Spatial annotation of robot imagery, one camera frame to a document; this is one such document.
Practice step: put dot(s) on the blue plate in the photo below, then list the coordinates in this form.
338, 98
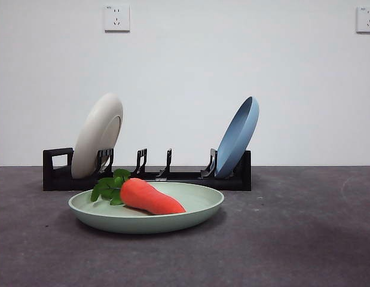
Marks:
235, 140

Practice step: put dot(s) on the white wall socket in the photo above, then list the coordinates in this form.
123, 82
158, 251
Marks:
367, 19
117, 18

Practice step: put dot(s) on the orange carrot with green leaves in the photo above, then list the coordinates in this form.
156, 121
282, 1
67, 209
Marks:
149, 197

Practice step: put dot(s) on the light green plate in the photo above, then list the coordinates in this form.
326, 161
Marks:
143, 222

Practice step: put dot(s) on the black plate rack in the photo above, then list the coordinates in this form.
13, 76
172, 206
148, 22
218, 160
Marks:
53, 183

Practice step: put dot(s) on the cream white plate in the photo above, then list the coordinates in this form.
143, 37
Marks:
95, 134

